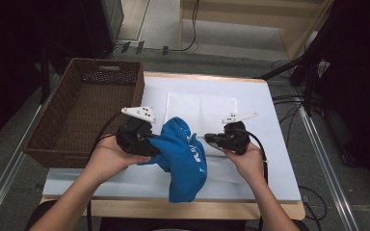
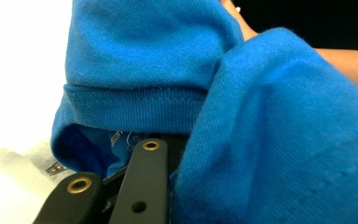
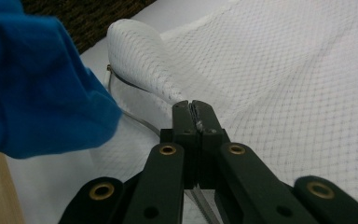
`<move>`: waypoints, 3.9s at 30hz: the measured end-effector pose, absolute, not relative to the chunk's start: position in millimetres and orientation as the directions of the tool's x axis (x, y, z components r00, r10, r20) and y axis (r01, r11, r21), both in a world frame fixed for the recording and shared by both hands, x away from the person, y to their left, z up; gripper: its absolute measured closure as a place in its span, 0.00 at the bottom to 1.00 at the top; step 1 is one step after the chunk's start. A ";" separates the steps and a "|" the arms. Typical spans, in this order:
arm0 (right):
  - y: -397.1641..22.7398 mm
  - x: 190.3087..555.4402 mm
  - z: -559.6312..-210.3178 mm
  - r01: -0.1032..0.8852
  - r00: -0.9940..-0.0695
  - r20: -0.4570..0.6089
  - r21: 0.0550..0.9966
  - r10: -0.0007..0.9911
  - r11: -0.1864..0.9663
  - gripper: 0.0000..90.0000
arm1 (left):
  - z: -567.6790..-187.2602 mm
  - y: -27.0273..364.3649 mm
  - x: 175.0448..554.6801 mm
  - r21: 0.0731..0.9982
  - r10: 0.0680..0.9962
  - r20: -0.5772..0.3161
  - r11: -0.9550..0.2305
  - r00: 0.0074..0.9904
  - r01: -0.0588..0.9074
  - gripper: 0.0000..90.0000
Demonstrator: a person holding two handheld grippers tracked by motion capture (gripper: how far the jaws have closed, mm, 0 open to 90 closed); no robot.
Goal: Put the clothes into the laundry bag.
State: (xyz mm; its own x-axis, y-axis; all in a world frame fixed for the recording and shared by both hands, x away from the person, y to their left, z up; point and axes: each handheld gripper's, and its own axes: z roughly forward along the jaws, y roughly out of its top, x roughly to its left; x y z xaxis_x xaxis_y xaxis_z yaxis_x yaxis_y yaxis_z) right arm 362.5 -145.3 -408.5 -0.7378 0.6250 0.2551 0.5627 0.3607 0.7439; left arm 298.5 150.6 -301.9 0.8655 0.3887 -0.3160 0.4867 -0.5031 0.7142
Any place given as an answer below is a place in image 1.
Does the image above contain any metal floor rail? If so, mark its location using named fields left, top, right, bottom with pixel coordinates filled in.
left=0, top=104, right=44, bottom=230
left=298, top=105, right=360, bottom=231

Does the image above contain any person's dark clothing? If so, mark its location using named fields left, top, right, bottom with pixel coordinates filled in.
left=99, top=218, right=309, bottom=231

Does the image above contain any wooden table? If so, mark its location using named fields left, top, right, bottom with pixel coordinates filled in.
left=40, top=71, right=306, bottom=220

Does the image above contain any black floor cable loop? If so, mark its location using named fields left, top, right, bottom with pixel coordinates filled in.
left=298, top=185, right=328, bottom=222

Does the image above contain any bundle of black floor cables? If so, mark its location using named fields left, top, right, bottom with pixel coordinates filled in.
left=271, top=59, right=306, bottom=129

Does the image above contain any grey cabinet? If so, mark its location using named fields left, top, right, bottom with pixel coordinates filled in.
left=100, top=0, right=125, bottom=42

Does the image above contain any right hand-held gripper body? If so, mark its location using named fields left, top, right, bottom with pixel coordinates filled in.
left=222, top=112, right=258, bottom=156

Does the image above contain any brown wicker basket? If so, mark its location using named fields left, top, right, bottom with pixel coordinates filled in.
left=22, top=57, right=146, bottom=169

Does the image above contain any right hand-held gripper cable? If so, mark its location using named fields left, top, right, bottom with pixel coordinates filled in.
left=237, top=128, right=270, bottom=186

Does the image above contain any blue shirt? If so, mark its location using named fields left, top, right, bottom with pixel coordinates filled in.
left=138, top=115, right=208, bottom=204

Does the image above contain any person's right hand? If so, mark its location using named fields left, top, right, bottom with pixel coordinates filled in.
left=225, top=142, right=268, bottom=184

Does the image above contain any hand-held gripper cable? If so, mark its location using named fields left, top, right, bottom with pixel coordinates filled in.
left=237, top=128, right=270, bottom=186
left=86, top=110, right=124, bottom=231

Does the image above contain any light wooden platform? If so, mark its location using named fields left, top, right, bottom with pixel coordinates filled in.
left=179, top=0, right=335, bottom=61

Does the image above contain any black tripod stand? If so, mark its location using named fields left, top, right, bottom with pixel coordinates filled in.
left=253, top=54, right=322, bottom=116

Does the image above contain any left hand-held gripper cable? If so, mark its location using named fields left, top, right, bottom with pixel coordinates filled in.
left=86, top=110, right=124, bottom=231

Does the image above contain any black chair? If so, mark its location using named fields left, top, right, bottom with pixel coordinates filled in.
left=25, top=200, right=57, bottom=231

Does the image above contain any black curtain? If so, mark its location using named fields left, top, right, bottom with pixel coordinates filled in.
left=314, top=0, right=370, bottom=193
left=0, top=0, right=114, bottom=150

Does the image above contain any long black floor cable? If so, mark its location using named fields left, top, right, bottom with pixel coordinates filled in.
left=141, top=0, right=200, bottom=54

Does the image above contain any white table board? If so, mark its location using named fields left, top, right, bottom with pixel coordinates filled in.
left=41, top=76, right=303, bottom=201

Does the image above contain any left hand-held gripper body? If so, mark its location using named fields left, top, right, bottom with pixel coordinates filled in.
left=115, top=106, right=162, bottom=158

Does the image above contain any person's left hand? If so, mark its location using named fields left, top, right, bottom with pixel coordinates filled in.
left=83, top=136, right=152, bottom=186

